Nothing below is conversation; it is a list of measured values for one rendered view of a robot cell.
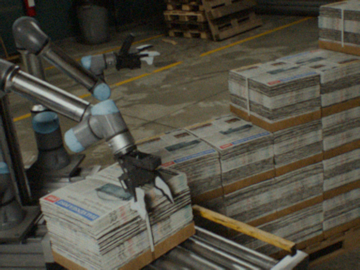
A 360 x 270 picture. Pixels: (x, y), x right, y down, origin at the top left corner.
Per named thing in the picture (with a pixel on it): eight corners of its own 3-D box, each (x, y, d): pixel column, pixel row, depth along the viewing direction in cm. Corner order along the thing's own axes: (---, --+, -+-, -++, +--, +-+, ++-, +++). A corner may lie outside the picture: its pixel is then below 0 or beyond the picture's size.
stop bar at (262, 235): (196, 208, 198) (195, 203, 197) (297, 248, 168) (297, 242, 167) (190, 212, 195) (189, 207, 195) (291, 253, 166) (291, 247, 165)
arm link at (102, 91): (24, 17, 217) (118, 88, 237) (24, 14, 227) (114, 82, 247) (7, 39, 218) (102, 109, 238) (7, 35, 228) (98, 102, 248)
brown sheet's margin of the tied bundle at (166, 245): (140, 212, 199) (138, 201, 198) (196, 232, 179) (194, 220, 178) (106, 231, 189) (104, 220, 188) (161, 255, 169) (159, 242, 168)
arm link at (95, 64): (82, 73, 253) (79, 55, 250) (105, 68, 256) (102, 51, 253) (84, 76, 246) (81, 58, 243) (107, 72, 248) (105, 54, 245)
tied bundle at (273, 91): (229, 112, 281) (226, 69, 273) (276, 100, 292) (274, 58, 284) (270, 133, 249) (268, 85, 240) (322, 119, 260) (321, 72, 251)
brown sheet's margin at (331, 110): (275, 99, 292) (275, 91, 290) (317, 87, 303) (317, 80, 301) (323, 117, 260) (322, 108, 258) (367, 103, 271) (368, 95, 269)
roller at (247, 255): (178, 226, 197) (176, 214, 195) (286, 273, 165) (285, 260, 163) (168, 232, 194) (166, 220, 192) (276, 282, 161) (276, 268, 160)
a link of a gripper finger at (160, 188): (169, 199, 165) (147, 180, 163) (179, 195, 161) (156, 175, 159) (164, 207, 164) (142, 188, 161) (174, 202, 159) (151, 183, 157)
